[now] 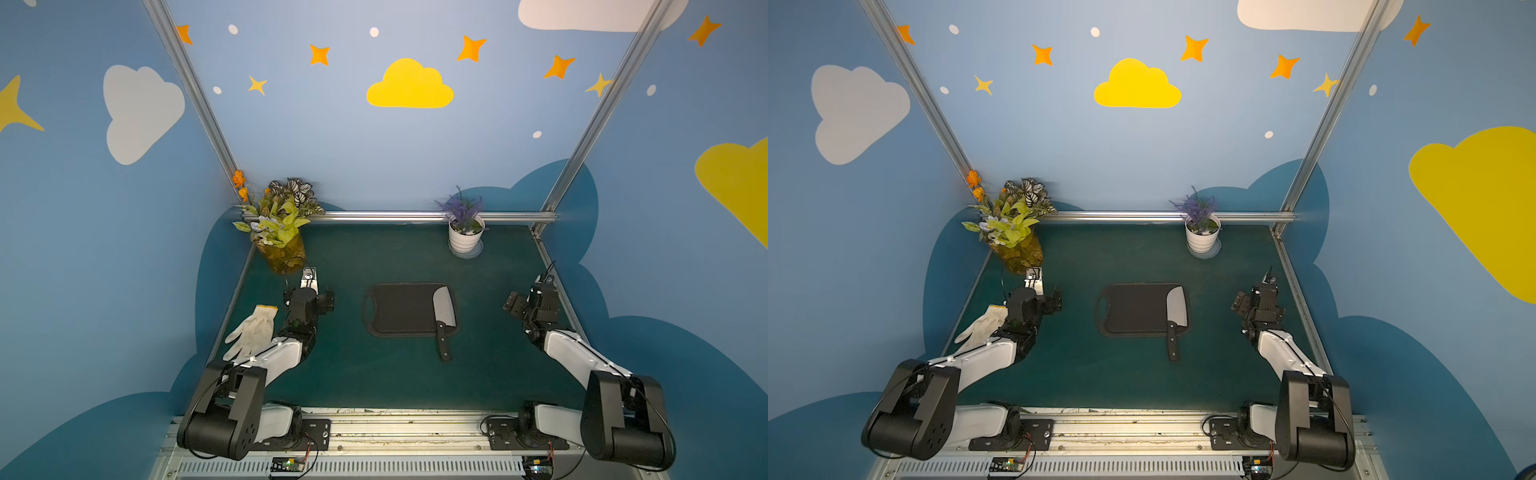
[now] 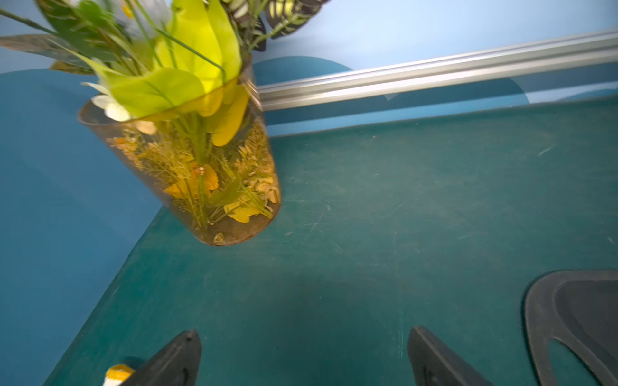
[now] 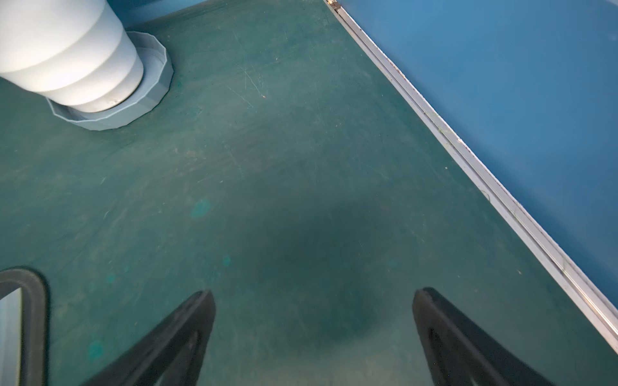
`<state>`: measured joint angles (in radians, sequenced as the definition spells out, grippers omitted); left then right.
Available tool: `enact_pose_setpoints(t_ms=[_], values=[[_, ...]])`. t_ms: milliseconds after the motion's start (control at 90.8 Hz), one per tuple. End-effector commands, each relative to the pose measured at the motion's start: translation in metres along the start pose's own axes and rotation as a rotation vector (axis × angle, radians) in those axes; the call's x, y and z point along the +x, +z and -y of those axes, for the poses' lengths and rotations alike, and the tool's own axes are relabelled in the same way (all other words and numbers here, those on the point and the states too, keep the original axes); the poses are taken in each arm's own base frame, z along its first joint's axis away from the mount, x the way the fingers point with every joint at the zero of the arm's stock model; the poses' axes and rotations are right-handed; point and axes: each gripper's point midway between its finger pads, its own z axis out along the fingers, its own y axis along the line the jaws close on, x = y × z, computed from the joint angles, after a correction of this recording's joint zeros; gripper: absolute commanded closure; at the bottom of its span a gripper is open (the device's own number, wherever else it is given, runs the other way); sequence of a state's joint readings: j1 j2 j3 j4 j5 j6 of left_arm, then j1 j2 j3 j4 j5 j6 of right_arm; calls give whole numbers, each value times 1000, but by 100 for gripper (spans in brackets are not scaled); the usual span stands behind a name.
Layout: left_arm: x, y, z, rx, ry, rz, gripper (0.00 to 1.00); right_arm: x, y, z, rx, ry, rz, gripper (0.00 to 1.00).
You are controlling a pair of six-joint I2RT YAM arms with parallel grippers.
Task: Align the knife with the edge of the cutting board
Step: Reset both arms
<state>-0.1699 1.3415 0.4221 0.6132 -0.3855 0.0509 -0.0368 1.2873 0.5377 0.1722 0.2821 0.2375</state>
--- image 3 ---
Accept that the silver cleaver knife black handle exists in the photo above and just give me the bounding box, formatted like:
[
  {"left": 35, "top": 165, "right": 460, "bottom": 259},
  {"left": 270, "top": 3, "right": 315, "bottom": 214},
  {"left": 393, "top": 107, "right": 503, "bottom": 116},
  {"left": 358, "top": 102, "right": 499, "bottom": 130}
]
[{"left": 1, "top": 289, "right": 23, "bottom": 386}]

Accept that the right side aluminium table rail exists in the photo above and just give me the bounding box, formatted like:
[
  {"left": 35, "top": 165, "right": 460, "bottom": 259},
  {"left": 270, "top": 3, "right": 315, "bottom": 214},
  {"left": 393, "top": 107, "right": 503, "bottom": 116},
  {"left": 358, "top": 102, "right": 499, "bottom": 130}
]
[{"left": 325, "top": 1, "right": 617, "bottom": 351}]

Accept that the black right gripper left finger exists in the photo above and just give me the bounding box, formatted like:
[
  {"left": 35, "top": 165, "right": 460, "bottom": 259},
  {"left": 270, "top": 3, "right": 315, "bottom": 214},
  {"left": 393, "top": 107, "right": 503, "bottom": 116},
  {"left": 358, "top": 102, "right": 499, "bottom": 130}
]
[{"left": 85, "top": 290, "right": 216, "bottom": 385}]

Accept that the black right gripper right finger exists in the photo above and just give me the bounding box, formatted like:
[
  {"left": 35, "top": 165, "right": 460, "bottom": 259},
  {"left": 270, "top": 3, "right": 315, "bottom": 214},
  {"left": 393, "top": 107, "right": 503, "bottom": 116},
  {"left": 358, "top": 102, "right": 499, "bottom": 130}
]
[{"left": 412, "top": 287, "right": 551, "bottom": 385}]

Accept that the white pot purple plant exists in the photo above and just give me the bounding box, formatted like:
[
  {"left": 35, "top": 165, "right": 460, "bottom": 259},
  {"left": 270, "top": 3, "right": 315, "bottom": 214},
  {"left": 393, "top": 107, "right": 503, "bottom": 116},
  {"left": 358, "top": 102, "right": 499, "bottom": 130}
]
[{"left": 1, "top": 1, "right": 174, "bottom": 131}]

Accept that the dark grey cutting board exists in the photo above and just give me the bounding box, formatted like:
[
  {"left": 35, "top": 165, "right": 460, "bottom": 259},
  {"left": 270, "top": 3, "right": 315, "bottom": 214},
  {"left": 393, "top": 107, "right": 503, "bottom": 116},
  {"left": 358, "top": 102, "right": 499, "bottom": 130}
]
[{"left": 1, "top": 267, "right": 49, "bottom": 385}]

